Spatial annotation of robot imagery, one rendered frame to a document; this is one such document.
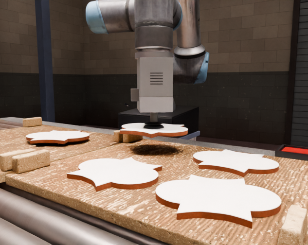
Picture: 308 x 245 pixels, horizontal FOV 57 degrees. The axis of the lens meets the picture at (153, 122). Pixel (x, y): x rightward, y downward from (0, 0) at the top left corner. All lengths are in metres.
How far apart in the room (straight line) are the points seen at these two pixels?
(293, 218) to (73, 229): 0.22
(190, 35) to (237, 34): 4.43
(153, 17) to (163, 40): 0.04
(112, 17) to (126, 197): 0.44
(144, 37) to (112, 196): 0.30
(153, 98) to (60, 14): 6.54
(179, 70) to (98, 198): 0.77
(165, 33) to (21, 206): 0.37
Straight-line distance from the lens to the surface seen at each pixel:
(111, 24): 0.70
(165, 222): 0.31
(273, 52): 5.29
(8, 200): 0.45
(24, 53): 6.33
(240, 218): 0.31
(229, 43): 5.48
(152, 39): 0.55
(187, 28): 1.03
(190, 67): 1.06
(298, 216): 0.29
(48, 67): 5.13
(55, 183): 0.44
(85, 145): 0.66
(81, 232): 0.34
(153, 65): 0.54
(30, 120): 0.98
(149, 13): 0.56
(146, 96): 0.54
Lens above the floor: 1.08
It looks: 8 degrees down
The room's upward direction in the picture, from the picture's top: straight up
